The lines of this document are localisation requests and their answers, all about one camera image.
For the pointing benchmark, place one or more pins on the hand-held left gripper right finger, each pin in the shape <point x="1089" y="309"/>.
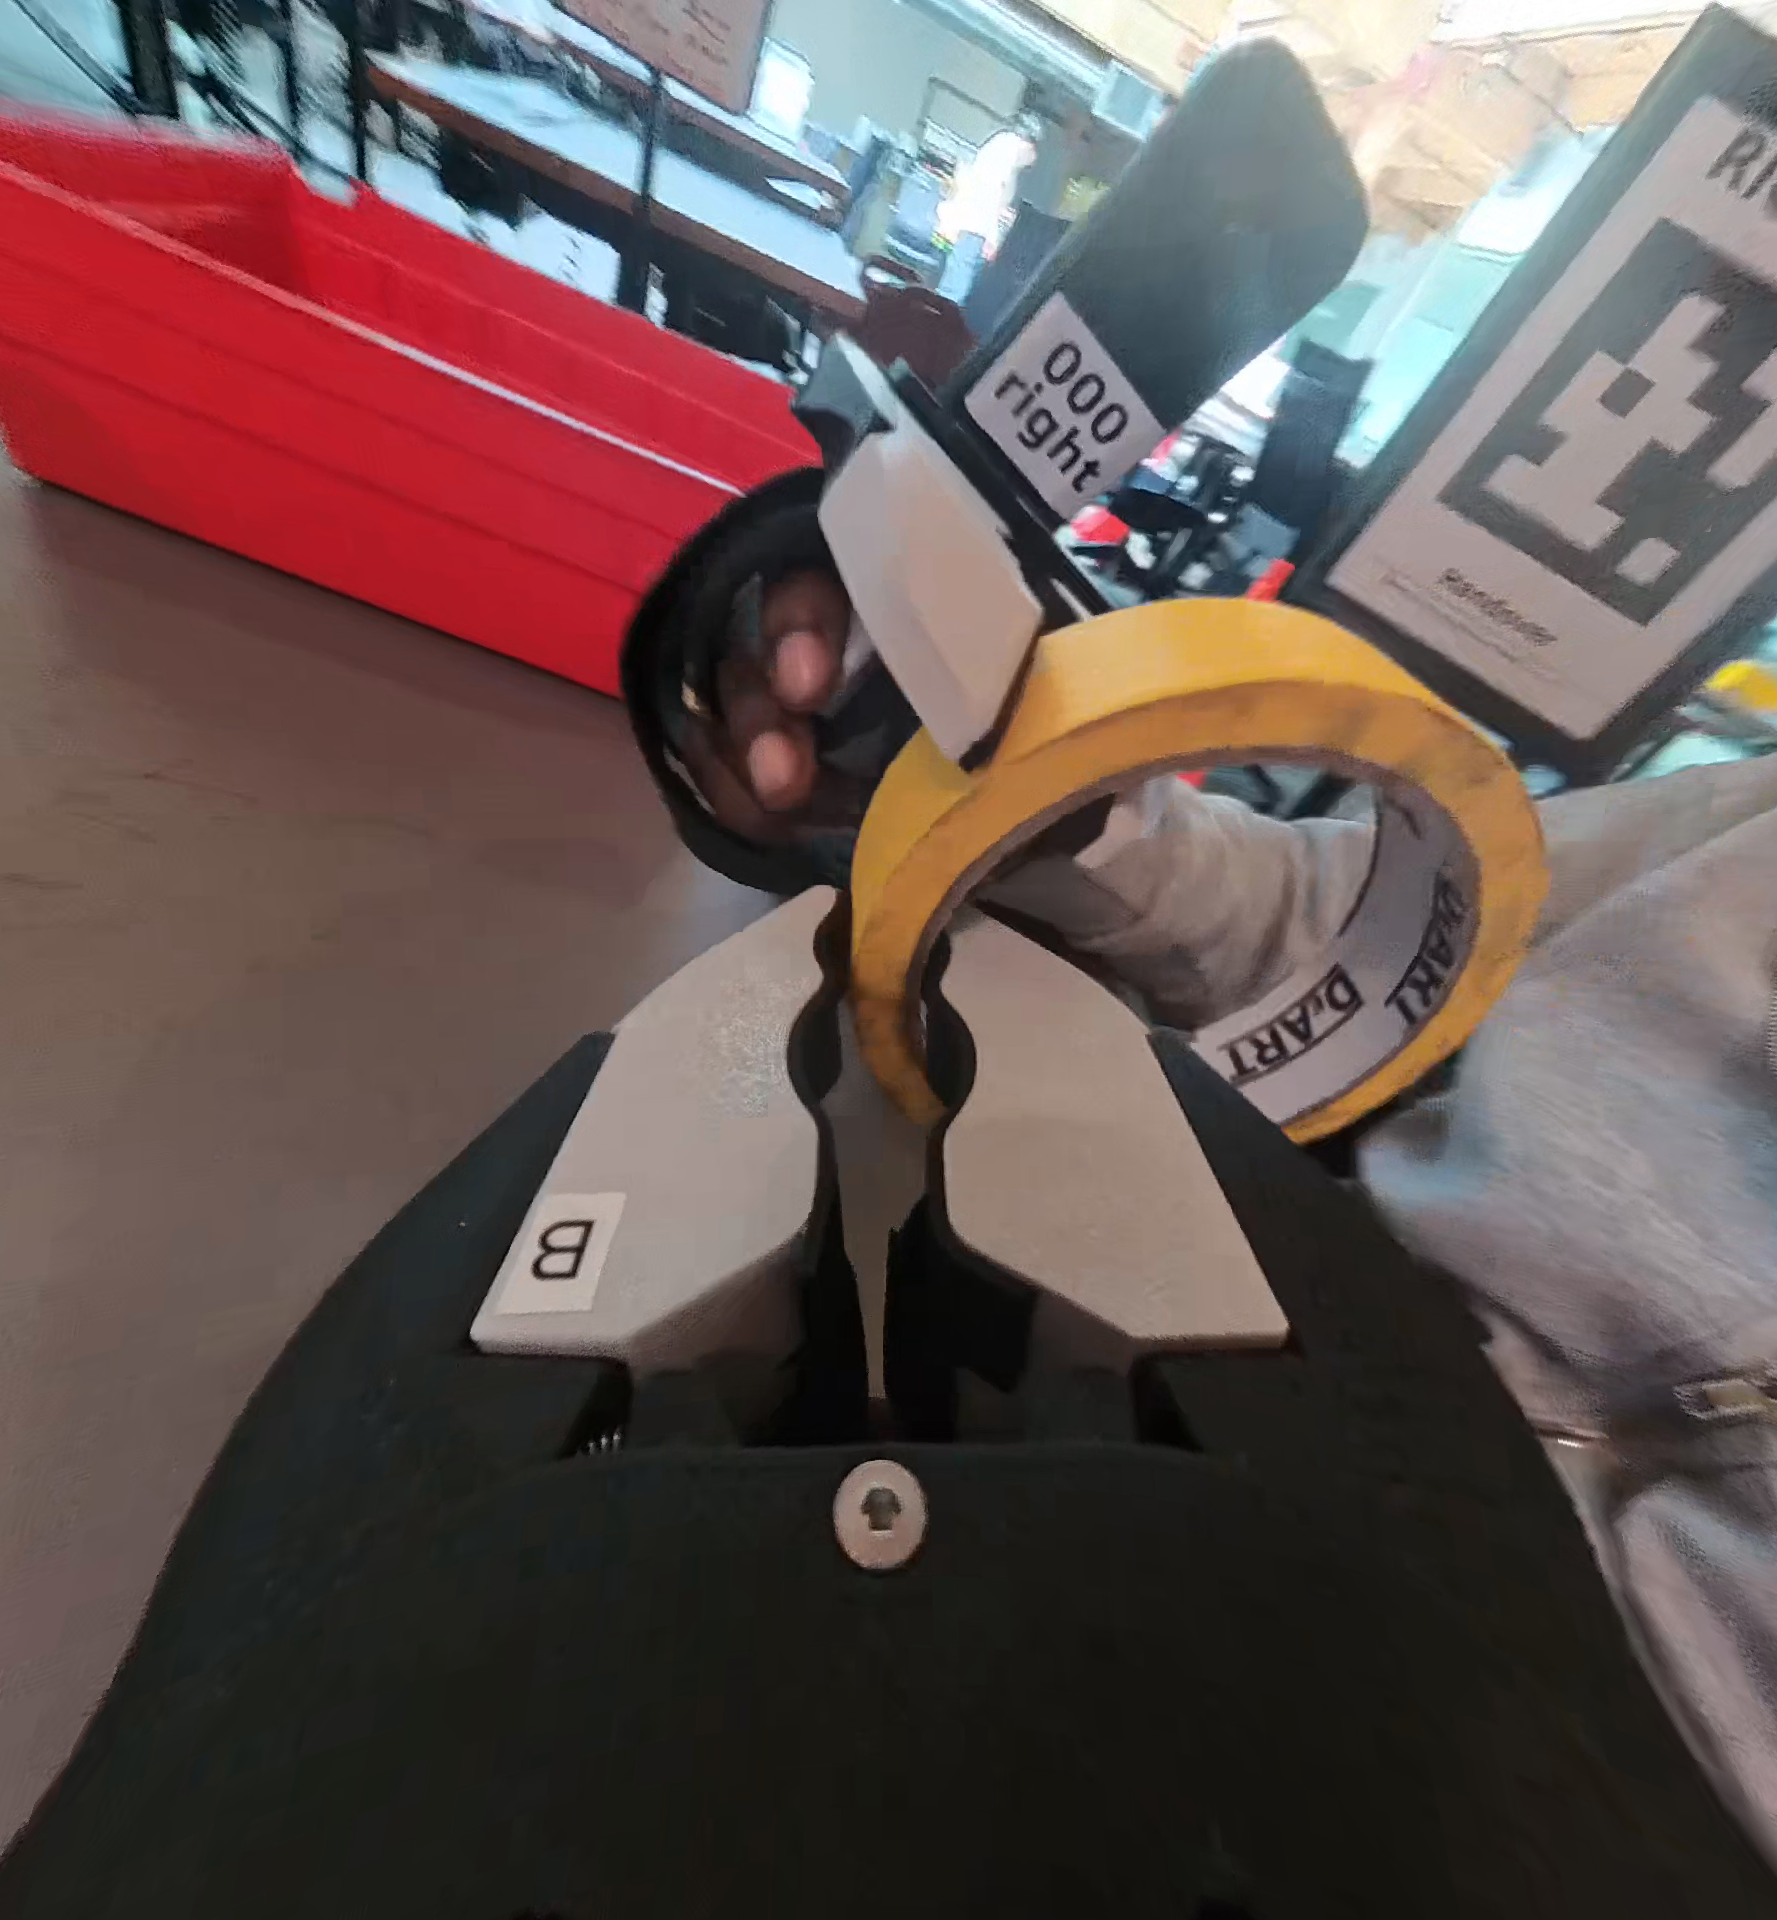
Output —
<point x="1114" y="1200"/>

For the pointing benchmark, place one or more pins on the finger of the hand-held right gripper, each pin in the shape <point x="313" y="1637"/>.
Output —
<point x="935" y="586"/>

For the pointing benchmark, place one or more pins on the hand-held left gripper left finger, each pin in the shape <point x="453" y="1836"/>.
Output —
<point x="664" y="1170"/>

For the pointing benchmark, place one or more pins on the yellow tape roll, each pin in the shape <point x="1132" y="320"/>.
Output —
<point x="1202" y="690"/>

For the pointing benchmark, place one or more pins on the red plastic bin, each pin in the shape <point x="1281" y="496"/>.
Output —
<point x="304" y="390"/>

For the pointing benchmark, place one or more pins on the person's right forearm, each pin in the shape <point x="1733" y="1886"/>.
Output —
<point x="1219" y="900"/>

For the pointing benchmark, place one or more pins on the wooden top desk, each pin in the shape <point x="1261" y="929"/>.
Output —
<point x="602" y="163"/>

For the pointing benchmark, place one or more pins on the person's right hand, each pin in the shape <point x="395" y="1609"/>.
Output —
<point x="782" y="690"/>

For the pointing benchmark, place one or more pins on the black white marker sign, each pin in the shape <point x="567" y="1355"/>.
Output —
<point x="1607" y="420"/>

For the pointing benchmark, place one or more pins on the grey board on stand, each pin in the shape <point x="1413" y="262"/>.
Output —
<point x="678" y="38"/>

